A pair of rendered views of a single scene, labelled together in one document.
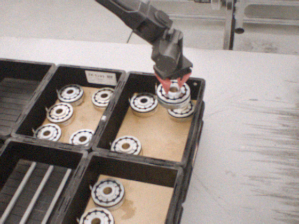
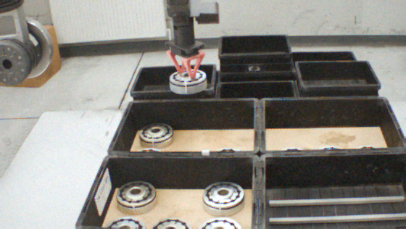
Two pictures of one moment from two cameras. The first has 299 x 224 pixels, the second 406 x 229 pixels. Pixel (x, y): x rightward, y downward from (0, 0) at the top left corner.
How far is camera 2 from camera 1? 164 cm
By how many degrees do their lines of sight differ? 80
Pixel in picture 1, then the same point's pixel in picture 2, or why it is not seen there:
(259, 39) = not seen: outside the picture
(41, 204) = (326, 214)
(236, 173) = not seen: hidden behind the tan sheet
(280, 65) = (56, 120)
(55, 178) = (286, 214)
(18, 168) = not seen: outside the picture
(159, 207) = (290, 135)
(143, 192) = (277, 146)
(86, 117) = (170, 214)
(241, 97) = (102, 140)
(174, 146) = (210, 138)
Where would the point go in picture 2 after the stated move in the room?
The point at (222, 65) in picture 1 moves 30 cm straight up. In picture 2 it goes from (43, 156) to (23, 81)
